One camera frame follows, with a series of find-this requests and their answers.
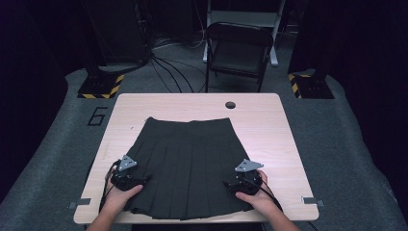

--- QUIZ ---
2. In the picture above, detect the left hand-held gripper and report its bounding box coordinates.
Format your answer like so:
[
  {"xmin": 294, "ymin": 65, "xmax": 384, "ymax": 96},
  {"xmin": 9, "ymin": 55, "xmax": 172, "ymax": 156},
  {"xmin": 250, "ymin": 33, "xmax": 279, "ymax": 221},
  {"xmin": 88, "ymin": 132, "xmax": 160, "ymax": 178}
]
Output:
[{"xmin": 109, "ymin": 154, "xmax": 152, "ymax": 193}]

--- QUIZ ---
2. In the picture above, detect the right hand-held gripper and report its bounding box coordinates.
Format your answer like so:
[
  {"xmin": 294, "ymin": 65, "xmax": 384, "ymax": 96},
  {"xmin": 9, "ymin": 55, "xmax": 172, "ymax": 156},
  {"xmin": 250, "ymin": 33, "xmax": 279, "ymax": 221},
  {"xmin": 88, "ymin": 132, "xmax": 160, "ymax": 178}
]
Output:
[{"xmin": 223, "ymin": 158, "xmax": 266, "ymax": 196}]

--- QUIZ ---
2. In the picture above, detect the dark pleated skirt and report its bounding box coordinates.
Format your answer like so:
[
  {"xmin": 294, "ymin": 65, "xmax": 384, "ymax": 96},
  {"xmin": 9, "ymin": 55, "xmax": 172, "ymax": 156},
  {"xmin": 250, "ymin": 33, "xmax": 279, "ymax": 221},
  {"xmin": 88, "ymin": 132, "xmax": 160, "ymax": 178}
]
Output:
[{"xmin": 123, "ymin": 116, "xmax": 258, "ymax": 221}]

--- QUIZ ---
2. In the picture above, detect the person's left hand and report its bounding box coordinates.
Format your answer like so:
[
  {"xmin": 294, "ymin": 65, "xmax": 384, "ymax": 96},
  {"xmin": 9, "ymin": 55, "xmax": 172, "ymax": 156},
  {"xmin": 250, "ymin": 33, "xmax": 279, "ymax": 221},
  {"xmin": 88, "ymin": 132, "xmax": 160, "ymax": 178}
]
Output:
[{"xmin": 104, "ymin": 182, "xmax": 144, "ymax": 214}]

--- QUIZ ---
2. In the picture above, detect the person's right hand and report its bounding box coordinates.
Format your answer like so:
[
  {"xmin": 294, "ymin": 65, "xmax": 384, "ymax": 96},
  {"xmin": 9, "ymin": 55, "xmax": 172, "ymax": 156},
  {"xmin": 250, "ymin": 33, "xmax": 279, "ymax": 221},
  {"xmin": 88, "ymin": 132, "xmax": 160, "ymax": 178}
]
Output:
[{"xmin": 235, "ymin": 169, "xmax": 281, "ymax": 217}]

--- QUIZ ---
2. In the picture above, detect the grey tape strip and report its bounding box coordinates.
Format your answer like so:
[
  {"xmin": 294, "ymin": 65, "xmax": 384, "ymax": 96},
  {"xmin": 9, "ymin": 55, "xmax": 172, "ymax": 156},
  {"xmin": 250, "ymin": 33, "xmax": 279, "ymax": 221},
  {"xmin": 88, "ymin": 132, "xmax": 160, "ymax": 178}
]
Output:
[
  {"xmin": 301, "ymin": 195, "xmax": 325, "ymax": 208},
  {"xmin": 68, "ymin": 197, "xmax": 92, "ymax": 210}
]

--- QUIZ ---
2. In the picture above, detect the black stand base striped edge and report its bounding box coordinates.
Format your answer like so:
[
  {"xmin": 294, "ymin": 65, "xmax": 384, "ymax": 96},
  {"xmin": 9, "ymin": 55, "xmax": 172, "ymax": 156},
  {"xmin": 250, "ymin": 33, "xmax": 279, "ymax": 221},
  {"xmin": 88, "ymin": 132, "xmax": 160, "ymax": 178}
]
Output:
[
  {"xmin": 77, "ymin": 73, "xmax": 125, "ymax": 100},
  {"xmin": 287, "ymin": 72, "xmax": 335, "ymax": 100}
]

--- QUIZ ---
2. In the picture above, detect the black folding chair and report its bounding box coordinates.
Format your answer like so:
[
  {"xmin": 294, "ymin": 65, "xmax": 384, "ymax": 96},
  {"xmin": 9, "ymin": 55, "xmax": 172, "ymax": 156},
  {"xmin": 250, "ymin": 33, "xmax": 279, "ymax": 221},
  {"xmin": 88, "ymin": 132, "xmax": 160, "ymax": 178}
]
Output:
[
  {"xmin": 202, "ymin": 0, "xmax": 287, "ymax": 67},
  {"xmin": 204, "ymin": 21, "xmax": 274, "ymax": 93}
]

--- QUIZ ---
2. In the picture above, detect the black equipment cabinet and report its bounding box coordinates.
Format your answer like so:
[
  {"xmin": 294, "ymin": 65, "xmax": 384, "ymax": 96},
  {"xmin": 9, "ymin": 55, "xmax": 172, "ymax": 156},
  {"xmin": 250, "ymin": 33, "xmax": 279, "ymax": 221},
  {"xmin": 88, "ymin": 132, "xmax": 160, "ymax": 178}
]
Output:
[{"xmin": 85, "ymin": 0, "xmax": 152, "ymax": 66}]

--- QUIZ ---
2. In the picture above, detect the left hand-held gripper cable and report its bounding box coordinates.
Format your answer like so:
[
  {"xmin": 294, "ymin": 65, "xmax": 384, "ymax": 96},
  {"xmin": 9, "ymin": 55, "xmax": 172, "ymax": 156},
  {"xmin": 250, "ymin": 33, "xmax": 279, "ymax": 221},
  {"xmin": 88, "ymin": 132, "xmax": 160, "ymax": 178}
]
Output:
[{"xmin": 98, "ymin": 159, "xmax": 122, "ymax": 214}]

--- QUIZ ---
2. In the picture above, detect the hand-held gripper cable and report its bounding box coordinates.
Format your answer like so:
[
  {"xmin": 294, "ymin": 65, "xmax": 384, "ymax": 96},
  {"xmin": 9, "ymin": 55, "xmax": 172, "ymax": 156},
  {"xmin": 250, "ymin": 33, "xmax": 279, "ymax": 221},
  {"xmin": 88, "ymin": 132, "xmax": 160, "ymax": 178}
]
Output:
[
  {"xmin": 98, "ymin": 159, "xmax": 122, "ymax": 214},
  {"xmin": 244, "ymin": 177, "xmax": 285, "ymax": 214}
]

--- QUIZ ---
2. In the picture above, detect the right hand-held gripper cable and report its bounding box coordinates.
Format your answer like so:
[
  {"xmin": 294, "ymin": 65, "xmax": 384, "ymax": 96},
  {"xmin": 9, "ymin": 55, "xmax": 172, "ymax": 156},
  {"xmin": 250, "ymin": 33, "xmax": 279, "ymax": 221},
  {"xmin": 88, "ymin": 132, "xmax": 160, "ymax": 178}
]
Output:
[{"xmin": 244, "ymin": 177, "xmax": 285, "ymax": 214}]

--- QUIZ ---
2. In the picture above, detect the bundle of floor cables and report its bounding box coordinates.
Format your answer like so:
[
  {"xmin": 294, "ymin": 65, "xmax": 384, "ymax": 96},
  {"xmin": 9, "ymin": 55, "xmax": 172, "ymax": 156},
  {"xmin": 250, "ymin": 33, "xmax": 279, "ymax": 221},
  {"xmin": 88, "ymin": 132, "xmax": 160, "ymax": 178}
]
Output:
[{"xmin": 149, "ymin": 33, "xmax": 207, "ymax": 94}]

